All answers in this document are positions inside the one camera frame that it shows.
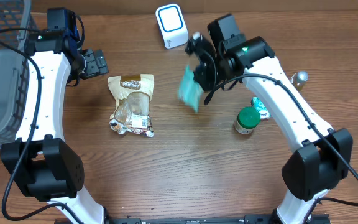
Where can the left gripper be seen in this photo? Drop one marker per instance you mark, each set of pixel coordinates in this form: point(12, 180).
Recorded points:
point(95, 63)

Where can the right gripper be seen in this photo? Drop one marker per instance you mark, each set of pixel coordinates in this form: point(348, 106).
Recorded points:
point(202, 76)

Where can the teal snack packet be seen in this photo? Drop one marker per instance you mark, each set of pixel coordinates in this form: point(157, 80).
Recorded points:
point(190, 91)

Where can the brown Pantree snack bag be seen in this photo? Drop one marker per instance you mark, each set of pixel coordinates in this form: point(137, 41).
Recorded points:
point(133, 95)

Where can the green lid white jar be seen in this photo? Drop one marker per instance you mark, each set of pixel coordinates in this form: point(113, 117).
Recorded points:
point(247, 120)

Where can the green white drink carton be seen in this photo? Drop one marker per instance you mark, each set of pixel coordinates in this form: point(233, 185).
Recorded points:
point(260, 107)

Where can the yellow drink bottle silver cap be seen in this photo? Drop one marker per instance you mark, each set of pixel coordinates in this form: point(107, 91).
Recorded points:
point(299, 79)

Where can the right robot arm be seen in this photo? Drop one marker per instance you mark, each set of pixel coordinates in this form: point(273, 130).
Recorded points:
point(320, 154)

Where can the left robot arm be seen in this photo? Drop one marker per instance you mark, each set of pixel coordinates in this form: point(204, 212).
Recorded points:
point(39, 160)

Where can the white barcode scanner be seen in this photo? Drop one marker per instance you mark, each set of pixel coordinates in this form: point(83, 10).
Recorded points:
point(172, 25)

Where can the dark grey plastic basket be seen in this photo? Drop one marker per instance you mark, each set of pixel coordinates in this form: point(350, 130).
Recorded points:
point(15, 23)

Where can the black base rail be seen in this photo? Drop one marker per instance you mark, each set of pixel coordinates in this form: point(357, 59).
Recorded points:
point(197, 221)

